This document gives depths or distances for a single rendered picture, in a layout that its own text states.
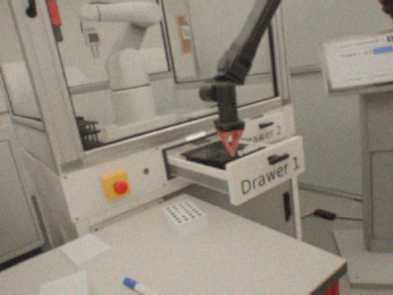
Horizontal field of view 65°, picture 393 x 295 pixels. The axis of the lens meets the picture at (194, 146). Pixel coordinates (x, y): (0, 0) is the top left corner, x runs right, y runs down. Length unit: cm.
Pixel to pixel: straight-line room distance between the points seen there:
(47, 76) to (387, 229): 177
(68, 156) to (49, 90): 18
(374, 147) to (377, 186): 22
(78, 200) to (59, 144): 17
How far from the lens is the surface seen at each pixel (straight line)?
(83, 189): 96
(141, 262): 78
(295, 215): 163
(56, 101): 92
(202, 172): 91
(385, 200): 193
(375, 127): 178
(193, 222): 83
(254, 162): 83
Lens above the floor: 117
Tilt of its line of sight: 14 degrees down
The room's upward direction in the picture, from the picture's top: 10 degrees counter-clockwise
